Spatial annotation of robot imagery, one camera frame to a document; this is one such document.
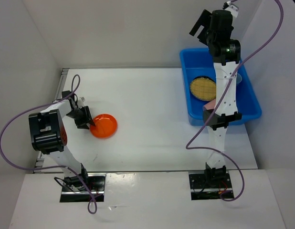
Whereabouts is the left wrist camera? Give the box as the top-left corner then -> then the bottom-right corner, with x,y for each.
77,97 -> 85,108

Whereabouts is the green-rimmed bamboo tray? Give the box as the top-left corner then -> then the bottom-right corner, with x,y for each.
190,77 -> 216,101

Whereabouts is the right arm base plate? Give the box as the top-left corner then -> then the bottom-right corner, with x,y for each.
189,171 -> 234,200

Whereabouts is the blue plastic cup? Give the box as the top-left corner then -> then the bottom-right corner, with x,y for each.
236,73 -> 242,85

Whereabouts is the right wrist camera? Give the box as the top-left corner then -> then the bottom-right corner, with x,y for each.
223,0 -> 239,18

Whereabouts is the blue plastic bin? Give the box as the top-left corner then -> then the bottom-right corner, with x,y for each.
179,48 -> 262,126

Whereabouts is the black plastic plate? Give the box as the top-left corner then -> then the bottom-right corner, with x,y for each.
197,75 -> 213,81

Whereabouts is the pink plastic cup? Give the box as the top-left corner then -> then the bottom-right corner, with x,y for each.
203,99 -> 216,111

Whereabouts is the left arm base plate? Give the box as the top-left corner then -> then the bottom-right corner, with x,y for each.
54,173 -> 106,203

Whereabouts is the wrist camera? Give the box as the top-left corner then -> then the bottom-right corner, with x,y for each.
77,97 -> 85,108
223,0 -> 239,18

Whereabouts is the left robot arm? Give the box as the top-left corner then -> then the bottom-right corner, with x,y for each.
29,91 -> 95,191

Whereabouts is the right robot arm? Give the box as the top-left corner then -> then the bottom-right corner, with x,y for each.
190,10 -> 242,187

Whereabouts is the orange plastic plate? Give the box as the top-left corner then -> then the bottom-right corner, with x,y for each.
90,114 -> 118,139

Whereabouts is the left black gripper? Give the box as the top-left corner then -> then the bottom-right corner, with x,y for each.
66,105 -> 96,130

